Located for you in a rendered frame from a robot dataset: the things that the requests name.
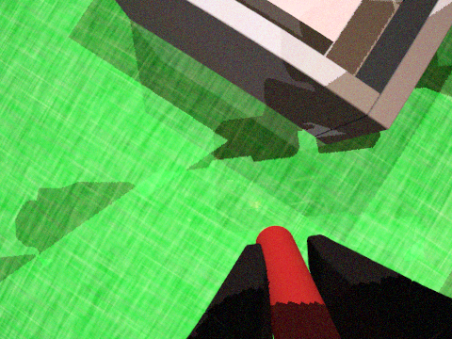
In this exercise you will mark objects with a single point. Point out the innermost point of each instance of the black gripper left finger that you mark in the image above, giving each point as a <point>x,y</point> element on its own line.
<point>241,307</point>

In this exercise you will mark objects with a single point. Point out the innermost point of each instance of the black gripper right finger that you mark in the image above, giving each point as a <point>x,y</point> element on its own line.
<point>367,300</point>

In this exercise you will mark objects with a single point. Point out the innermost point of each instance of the pale pink square plate with hole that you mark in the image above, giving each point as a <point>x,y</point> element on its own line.
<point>315,22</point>

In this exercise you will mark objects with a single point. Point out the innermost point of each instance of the red peg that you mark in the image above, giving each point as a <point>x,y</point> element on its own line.
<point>297,309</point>

